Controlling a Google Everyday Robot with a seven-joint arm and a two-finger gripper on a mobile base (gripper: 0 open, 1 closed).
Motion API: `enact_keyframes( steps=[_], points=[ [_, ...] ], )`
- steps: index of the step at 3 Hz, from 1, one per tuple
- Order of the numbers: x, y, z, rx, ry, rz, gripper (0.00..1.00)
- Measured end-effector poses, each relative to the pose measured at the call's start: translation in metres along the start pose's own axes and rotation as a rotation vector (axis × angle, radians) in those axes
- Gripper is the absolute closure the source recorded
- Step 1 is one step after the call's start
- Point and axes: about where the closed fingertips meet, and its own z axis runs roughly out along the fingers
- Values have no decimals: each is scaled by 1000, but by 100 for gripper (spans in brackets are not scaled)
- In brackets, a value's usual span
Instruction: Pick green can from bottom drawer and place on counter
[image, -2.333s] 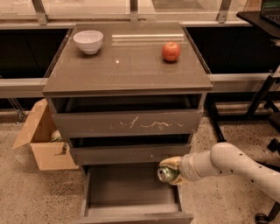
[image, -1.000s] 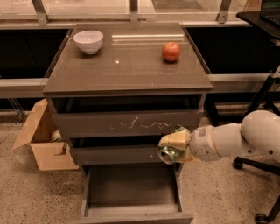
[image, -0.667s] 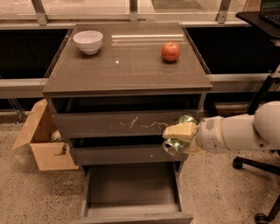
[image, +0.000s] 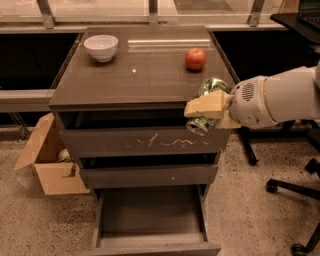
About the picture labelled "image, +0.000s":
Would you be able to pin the open cardboard box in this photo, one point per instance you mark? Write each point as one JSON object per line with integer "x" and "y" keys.
{"x": 41, "y": 152}

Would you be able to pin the green soda can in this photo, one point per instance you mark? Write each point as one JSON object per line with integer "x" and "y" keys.
{"x": 201, "y": 125}

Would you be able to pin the bottom grey drawer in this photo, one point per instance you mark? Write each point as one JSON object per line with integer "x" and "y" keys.
{"x": 152, "y": 221}

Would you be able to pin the white round object in box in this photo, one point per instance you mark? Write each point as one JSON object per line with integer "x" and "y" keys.
{"x": 64, "y": 156}

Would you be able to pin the top grey drawer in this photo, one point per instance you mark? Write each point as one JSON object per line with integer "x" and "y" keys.
{"x": 133, "y": 133}

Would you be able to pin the middle grey drawer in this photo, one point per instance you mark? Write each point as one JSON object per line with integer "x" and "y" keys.
{"x": 149, "y": 170}

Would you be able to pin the black laptop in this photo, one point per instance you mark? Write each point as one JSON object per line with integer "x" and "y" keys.
{"x": 309, "y": 13}

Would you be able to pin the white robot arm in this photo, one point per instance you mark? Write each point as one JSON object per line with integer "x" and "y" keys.
{"x": 293, "y": 95}

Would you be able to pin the grey drawer cabinet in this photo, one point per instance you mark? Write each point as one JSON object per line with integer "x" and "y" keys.
{"x": 148, "y": 72}

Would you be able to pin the red apple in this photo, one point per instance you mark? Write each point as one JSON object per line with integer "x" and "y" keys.
{"x": 195, "y": 59}

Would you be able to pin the white ceramic bowl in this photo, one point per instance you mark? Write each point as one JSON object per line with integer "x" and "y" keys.
{"x": 102, "y": 48}

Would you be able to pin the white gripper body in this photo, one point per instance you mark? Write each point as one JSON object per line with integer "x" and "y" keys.
{"x": 248, "y": 103}

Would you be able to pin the metal window railing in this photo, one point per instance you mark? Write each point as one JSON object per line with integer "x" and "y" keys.
{"x": 33, "y": 15}

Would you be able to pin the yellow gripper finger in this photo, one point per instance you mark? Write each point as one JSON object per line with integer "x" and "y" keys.
{"x": 212, "y": 105}
{"x": 226, "y": 122}

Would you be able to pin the grey drawer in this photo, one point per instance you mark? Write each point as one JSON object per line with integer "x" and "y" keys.
{"x": 152, "y": 221}
{"x": 133, "y": 133}
{"x": 149, "y": 170}

